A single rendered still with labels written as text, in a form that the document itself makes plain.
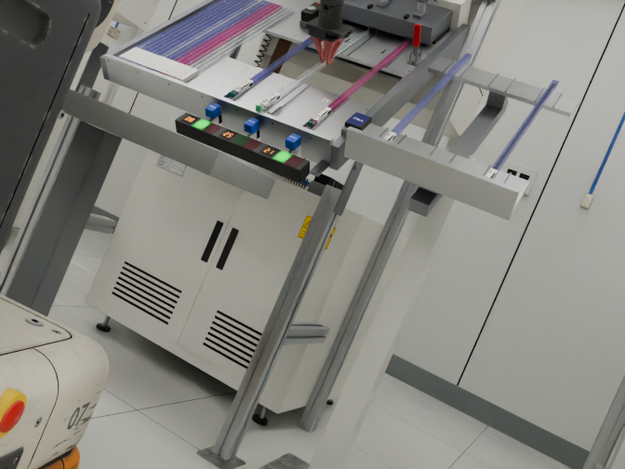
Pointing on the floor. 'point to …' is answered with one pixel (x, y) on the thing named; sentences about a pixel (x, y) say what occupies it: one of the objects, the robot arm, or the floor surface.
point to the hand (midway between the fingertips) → (325, 60)
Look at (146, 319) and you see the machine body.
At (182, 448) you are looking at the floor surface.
